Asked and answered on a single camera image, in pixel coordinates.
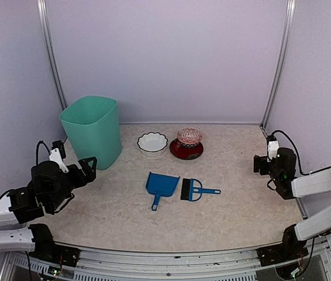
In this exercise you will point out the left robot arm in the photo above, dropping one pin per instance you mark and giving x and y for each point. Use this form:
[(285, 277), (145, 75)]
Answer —
[(49, 192)]

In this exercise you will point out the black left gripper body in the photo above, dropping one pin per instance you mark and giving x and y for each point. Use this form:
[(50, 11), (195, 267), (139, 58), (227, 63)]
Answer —
[(79, 181)]

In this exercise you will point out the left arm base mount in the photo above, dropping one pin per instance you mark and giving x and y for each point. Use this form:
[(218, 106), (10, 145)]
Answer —
[(47, 250)]

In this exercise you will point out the white scalloped bowl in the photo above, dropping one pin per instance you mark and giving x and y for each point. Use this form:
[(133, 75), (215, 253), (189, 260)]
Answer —
[(152, 144)]

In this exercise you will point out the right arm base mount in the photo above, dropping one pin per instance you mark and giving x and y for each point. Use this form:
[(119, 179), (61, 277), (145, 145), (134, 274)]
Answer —
[(282, 251)]

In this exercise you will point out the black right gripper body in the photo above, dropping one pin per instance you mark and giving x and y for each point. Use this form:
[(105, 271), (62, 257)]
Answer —
[(261, 160)]

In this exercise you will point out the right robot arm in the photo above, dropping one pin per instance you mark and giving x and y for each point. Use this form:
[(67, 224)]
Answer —
[(283, 167)]

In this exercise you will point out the blue plastic dustpan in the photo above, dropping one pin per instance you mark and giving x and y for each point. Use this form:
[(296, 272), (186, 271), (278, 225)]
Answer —
[(160, 185)]

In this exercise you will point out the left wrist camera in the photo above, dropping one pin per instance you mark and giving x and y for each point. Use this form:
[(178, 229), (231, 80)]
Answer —
[(57, 154)]

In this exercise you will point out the teal plastic waste bin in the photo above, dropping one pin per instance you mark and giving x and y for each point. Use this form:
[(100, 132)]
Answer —
[(92, 127)]

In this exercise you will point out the pink patterned inverted bowl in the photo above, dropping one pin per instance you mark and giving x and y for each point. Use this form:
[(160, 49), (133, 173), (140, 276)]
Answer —
[(189, 136)]

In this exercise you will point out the red patterned bowl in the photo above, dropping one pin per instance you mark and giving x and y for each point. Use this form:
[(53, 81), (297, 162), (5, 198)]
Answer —
[(184, 153)]

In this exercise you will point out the blue hand brush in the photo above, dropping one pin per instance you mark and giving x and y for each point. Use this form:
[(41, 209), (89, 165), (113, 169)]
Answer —
[(192, 190)]

